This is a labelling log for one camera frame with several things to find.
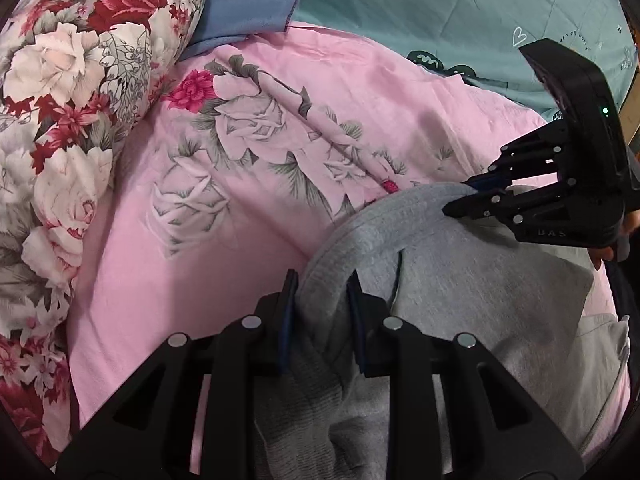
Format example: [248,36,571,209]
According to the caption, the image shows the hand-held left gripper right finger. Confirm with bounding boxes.
[346,269,586,480]

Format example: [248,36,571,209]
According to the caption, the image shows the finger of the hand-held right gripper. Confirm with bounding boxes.
[467,124,576,194]
[442,186,577,234]

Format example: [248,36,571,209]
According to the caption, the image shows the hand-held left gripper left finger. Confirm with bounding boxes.
[55,269,301,480]

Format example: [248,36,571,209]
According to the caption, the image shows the grey pants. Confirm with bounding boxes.
[250,182,632,480]

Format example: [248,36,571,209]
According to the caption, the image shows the person's right hand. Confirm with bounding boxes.
[588,209,640,271]

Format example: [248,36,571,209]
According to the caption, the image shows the pink floral bed sheet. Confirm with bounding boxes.
[65,22,631,461]

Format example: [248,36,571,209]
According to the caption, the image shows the teal printed blanket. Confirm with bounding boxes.
[290,0,639,124]

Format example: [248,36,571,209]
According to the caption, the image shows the blue pillowcase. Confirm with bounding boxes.
[182,0,307,59]

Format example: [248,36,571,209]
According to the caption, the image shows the red floral pillow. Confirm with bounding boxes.
[0,0,211,467]

